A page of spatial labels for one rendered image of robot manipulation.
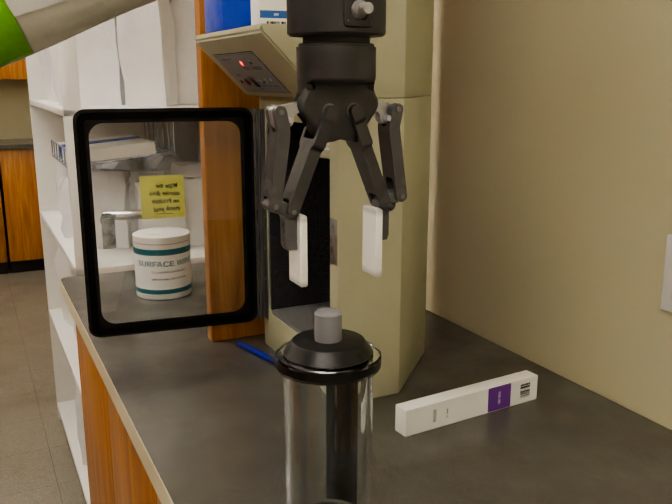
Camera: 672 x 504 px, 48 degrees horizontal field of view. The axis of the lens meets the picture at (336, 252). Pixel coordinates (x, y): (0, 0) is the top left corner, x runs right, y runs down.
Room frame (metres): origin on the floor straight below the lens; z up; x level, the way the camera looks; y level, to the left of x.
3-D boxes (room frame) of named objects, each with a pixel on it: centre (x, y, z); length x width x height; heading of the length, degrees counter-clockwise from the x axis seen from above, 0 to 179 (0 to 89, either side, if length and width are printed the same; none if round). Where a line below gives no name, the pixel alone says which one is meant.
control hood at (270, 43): (1.20, 0.12, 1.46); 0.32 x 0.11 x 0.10; 26
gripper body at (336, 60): (0.72, 0.00, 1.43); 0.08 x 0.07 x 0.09; 116
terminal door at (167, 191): (1.30, 0.29, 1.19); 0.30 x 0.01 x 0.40; 109
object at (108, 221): (1.26, 0.39, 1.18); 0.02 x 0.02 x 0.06; 19
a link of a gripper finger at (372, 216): (0.74, -0.04, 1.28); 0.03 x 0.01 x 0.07; 26
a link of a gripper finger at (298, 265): (0.71, 0.04, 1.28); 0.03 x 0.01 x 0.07; 26
